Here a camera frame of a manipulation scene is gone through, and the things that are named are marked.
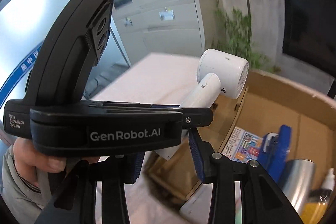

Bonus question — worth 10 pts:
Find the pink tablecloth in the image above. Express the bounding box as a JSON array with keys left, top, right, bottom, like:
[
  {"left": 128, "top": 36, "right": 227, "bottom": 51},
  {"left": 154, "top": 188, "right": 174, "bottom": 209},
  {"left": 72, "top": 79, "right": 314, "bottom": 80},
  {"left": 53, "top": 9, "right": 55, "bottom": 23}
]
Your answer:
[{"left": 90, "top": 53, "right": 336, "bottom": 224}]

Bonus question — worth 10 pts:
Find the black left camera module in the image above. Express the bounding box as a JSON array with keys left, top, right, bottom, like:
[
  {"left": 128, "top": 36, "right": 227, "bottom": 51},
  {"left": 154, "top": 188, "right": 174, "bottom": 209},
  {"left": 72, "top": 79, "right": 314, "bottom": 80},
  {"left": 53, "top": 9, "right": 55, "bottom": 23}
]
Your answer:
[{"left": 23, "top": 0, "right": 113, "bottom": 106}]

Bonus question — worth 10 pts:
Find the grey sleeve forearm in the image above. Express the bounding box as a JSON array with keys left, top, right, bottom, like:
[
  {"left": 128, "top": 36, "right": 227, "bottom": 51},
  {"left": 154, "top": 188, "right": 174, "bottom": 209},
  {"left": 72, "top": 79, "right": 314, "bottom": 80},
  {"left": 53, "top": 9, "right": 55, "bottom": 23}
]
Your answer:
[{"left": 2, "top": 146, "right": 46, "bottom": 224}]

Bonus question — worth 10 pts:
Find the yellow label glass jar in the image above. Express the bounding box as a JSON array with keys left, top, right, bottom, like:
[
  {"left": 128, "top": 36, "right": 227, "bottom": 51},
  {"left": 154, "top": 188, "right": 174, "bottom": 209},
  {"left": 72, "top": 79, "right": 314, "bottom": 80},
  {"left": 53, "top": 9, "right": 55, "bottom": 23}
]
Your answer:
[{"left": 301, "top": 188, "right": 333, "bottom": 224}]

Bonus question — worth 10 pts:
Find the white packet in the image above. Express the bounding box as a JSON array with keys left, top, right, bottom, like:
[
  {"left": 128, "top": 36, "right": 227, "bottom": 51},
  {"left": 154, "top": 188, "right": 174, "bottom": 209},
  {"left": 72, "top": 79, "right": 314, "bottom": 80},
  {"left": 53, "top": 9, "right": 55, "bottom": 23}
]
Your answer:
[{"left": 179, "top": 184, "right": 213, "bottom": 224}]

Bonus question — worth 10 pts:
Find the person's left hand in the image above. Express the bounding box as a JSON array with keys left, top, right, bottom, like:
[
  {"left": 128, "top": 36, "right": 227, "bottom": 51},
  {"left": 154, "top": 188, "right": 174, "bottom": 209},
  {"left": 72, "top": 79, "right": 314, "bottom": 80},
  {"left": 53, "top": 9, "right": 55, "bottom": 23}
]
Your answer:
[{"left": 12, "top": 138, "right": 100, "bottom": 188}]

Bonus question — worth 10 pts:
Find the silver cylindrical can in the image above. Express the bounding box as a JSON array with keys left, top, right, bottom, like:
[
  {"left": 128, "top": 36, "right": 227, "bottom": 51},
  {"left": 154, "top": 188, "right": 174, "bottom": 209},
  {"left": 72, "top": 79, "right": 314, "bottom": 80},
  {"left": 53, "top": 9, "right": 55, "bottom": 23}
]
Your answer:
[{"left": 278, "top": 159, "right": 315, "bottom": 214}]

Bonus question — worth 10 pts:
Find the brown cardboard box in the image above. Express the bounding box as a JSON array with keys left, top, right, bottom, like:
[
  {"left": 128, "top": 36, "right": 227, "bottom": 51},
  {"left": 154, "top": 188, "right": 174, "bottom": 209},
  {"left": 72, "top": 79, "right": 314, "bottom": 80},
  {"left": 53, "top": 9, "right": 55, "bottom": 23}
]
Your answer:
[{"left": 142, "top": 69, "right": 336, "bottom": 201}]

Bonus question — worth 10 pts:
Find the grey metal cabinet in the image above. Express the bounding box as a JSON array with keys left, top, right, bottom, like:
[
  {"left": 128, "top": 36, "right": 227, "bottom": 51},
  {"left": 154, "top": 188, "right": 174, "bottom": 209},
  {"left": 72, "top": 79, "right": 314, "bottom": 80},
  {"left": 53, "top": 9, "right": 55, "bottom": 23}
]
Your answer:
[{"left": 112, "top": 0, "right": 204, "bottom": 64}]

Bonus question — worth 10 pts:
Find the colourful printed card pack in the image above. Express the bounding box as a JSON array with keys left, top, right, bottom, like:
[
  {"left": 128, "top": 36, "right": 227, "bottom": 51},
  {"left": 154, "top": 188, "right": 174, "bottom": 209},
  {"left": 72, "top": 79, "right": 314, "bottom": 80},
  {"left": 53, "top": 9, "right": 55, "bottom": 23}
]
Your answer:
[{"left": 222, "top": 127, "right": 263, "bottom": 163}]

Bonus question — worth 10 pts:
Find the blue stapler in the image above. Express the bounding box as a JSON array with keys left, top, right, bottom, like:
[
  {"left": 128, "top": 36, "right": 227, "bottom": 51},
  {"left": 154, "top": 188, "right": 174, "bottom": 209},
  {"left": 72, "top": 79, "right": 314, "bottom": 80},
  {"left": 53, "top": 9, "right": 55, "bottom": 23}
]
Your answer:
[{"left": 257, "top": 125, "right": 292, "bottom": 182}]

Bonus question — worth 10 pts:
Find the green potted plant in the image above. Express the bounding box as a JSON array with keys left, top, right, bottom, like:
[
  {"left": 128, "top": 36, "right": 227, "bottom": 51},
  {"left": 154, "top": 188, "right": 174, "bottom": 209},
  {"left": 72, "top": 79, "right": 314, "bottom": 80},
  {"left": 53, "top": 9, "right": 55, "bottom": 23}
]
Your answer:
[{"left": 212, "top": 0, "right": 285, "bottom": 74}]

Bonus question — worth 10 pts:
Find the white spray bottle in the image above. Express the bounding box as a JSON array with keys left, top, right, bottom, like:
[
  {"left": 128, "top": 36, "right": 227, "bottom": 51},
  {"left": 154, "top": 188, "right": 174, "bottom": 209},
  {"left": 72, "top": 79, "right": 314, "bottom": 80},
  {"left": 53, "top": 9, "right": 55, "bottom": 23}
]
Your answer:
[{"left": 321, "top": 168, "right": 335, "bottom": 191}]

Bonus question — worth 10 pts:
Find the black television screen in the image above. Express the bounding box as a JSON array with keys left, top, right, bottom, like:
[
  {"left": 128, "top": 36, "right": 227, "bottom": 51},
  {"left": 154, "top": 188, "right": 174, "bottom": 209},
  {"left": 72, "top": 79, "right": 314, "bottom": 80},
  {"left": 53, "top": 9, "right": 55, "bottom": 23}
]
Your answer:
[{"left": 273, "top": 0, "right": 336, "bottom": 98}]

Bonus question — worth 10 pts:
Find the blue wall banner stripe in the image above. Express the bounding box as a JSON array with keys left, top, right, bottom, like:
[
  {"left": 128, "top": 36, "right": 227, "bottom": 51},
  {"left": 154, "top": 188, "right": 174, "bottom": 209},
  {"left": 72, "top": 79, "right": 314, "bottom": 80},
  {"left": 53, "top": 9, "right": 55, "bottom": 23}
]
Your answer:
[{"left": 0, "top": 40, "right": 44, "bottom": 106}]

